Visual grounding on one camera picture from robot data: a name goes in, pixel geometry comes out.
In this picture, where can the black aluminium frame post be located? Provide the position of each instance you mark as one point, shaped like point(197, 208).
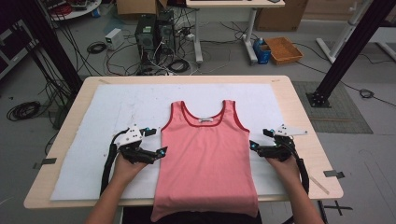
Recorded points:
point(53, 46)
point(351, 46)

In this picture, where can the black computer tower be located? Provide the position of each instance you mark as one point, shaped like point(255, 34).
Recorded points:
point(145, 39)
point(166, 32)

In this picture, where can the blue box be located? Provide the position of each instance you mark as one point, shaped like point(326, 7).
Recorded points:
point(262, 53)

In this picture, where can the person's left hand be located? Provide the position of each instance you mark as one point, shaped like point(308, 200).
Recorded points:
point(126, 171)

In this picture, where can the light wooden table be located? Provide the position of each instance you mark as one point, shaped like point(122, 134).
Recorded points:
point(77, 102)

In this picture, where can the white metal stand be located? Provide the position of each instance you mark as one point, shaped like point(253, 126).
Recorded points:
point(342, 31)

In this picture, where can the person's dark clothing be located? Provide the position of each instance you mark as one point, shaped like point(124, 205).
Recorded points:
point(137, 217)

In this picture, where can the round white table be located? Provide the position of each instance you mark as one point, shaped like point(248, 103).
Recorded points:
point(74, 11)

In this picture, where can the cardboard box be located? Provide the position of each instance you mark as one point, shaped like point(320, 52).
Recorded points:
point(137, 6)
point(280, 15)

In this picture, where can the white foam mat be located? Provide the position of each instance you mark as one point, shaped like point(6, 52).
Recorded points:
point(130, 102)

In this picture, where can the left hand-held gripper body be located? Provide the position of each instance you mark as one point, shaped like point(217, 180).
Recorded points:
point(130, 140)

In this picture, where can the grey shelf unit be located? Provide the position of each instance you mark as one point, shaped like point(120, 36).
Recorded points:
point(12, 46)

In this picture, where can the pink tank top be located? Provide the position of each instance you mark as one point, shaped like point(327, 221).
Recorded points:
point(205, 149)

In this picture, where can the white power supply box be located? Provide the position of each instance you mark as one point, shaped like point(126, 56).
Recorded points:
point(114, 39)

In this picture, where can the person's right hand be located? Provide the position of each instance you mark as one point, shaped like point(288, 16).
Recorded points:
point(288, 171)

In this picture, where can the black tape strip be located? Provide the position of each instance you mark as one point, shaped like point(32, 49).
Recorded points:
point(333, 174)
point(46, 161)

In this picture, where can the grey floor mat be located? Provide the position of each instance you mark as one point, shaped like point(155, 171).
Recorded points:
point(339, 109)

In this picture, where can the white desk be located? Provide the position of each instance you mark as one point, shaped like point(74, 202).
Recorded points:
point(233, 3)

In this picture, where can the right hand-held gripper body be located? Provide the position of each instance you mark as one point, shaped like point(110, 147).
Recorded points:
point(280, 149)

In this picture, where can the thin wooden stick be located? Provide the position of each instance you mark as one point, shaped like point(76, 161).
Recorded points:
point(319, 185)

